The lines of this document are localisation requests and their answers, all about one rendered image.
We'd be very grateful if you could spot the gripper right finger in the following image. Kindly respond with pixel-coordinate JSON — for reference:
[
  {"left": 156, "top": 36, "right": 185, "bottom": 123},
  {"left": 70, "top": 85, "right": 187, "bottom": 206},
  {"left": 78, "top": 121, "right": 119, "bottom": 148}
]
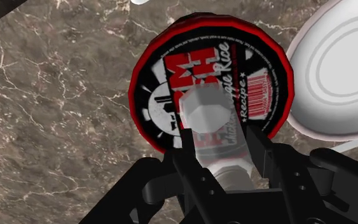
[{"left": 246, "top": 125, "right": 358, "bottom": 224}]

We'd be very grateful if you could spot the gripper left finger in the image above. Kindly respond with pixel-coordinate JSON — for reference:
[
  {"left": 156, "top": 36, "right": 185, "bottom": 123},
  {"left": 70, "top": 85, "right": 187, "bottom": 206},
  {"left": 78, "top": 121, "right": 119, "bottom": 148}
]
[{"left": 79, "top": 129, "right": 229, "bottom": 224}]

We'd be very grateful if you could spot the clear bottle with white cap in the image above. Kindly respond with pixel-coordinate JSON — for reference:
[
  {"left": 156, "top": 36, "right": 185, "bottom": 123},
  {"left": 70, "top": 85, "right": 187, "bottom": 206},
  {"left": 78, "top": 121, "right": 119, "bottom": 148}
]
[{"left": 178, "top": 83, "right": 258, "bottom": 192}]

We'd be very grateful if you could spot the white plate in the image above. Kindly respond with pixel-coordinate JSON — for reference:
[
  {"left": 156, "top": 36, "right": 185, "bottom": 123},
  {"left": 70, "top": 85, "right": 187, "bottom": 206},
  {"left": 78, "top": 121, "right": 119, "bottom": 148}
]
[{"left": 285, "top": 0, "right": 358, "bottom": 143}]

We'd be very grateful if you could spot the red and black round tub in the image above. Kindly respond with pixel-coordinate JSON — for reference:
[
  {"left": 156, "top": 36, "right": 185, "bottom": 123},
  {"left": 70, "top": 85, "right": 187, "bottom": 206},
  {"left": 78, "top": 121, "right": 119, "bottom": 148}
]
[{"left": 127, "top": 12, "right": 296, "bottom": 155}]

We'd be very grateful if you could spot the white utensil handle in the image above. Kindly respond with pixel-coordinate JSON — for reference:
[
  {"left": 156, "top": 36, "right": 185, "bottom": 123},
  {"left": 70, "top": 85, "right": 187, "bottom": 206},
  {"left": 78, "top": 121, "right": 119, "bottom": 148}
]
[{"left": 329, "top": 137, "right": 358, "bottom": 153}]

